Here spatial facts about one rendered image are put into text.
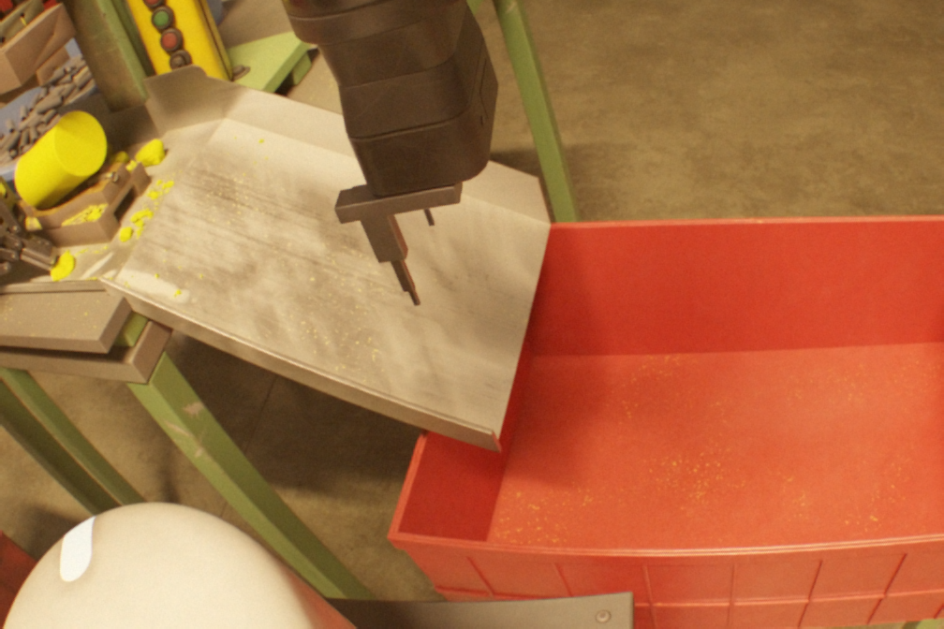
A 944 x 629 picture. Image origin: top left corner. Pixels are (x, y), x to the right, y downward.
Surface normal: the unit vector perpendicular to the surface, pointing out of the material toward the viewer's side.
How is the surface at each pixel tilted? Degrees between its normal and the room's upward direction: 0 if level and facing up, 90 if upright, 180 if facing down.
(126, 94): 90
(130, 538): 16
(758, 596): 90
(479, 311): 30
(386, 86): 70
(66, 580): 12
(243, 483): 90
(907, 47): 0
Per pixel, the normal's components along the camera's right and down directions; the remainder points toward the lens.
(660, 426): -0.25, -0.71
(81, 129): 0.84, -0.23
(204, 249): 0.26, -0.63
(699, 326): -0.22, 0.70
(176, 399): 0.95, -0.04
